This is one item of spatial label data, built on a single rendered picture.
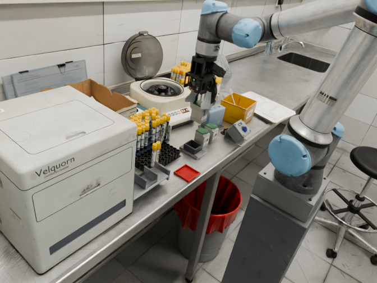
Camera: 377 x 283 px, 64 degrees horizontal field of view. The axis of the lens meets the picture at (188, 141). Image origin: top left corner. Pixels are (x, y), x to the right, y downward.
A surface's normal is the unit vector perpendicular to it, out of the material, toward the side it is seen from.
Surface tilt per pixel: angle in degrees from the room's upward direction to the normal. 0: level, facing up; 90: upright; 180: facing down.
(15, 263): 0
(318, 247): 0
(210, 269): 0
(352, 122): 90
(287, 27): 108
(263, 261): 90
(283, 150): 96
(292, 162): 96
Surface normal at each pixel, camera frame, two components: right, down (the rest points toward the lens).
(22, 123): 0.15, -0.84
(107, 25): 0.78, 0.43
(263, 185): -0.61, 0.35
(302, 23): -0.59, 0.58
